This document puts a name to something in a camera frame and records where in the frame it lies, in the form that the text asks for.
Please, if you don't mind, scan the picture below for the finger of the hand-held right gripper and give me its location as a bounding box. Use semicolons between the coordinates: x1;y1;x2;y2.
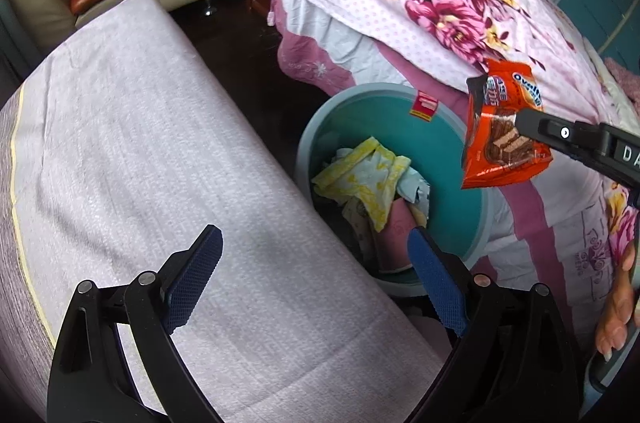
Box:
515;109;606;164

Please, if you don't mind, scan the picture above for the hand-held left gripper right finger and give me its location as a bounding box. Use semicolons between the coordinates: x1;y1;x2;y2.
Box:
405;227;583;423

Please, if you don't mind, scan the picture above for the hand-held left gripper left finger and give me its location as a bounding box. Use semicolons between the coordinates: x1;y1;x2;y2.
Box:
47;224;224;423

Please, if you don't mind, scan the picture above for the orange wafer snack packet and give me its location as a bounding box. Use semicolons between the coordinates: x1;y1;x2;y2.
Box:
460;58;555;190

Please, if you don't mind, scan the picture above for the pink paper cup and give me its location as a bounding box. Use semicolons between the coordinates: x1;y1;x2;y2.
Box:
375;198;426;274

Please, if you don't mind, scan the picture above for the light blue foil wrapper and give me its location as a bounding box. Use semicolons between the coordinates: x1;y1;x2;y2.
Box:
397;165;432;229

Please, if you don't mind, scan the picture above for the yellow white floral wrapper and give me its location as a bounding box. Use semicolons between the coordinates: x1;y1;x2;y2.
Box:
311;137;412;234

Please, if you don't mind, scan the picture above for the teal plastic bin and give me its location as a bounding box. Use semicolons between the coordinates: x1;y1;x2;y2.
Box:
294;83;501;299

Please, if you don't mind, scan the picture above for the person's right hand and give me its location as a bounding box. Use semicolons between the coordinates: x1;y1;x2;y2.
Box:
595;235;640;361

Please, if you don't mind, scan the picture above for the pink fluffy blanket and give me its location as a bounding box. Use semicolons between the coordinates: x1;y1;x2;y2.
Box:
602;58;640;90

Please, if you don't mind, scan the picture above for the lilac table cloth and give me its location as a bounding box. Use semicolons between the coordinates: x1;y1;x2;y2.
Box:
0;0;451;423

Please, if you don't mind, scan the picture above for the white pink bed sheet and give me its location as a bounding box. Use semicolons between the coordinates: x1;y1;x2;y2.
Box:
267;0;640;354

